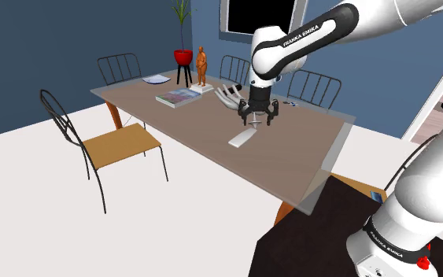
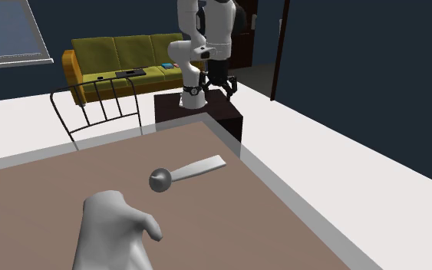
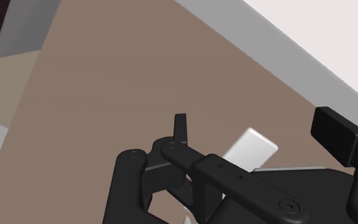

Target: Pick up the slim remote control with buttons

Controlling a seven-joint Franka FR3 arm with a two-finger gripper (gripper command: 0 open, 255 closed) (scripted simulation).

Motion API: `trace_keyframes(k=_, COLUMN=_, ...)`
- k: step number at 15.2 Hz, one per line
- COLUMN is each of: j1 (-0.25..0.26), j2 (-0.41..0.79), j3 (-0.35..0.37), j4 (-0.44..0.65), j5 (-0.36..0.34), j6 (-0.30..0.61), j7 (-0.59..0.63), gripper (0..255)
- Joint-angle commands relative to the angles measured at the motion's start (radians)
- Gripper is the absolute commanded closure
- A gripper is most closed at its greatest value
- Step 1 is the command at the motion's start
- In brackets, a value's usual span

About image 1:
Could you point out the white flat remote control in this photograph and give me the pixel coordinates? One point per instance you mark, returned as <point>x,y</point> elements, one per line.
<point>242,138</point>

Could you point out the orange figure on white base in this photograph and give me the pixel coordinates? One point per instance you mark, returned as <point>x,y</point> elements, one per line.
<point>201,65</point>

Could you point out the small blue card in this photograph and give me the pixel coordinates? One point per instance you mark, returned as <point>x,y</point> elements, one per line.
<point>376,196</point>

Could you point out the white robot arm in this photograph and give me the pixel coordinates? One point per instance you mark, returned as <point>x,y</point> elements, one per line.
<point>416,192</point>

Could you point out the small blue object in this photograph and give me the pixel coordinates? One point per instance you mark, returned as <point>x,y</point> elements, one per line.
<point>291,103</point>

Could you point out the white door frame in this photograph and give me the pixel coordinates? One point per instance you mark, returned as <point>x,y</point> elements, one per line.
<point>432,99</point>

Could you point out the green plant in red pot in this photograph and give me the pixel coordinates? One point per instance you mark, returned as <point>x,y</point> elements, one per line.
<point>183,56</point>

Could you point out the white plate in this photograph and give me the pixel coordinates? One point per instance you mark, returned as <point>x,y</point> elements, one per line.
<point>156,79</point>

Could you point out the grey hand sculpture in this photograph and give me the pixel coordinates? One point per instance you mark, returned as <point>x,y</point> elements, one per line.
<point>229,100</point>

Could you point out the dark window with white frame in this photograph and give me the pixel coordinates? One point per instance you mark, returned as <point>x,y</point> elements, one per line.
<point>261,15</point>

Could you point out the colourful book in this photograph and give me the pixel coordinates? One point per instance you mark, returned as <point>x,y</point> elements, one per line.
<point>177,97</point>

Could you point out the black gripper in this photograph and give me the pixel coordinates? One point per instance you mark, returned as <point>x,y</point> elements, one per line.
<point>259,101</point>

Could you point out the small grey spinning top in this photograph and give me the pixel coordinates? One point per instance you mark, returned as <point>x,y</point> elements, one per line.
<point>255,123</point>

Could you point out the dark robot stand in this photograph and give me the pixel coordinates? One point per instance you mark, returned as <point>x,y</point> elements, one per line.
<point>313,238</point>

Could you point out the black stool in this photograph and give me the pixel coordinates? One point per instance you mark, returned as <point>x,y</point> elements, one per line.
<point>184,69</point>

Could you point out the wooden table with glass top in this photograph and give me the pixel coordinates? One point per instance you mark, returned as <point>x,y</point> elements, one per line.
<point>205,130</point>

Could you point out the black oblong object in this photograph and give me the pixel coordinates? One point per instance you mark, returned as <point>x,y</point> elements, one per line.
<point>233,86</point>

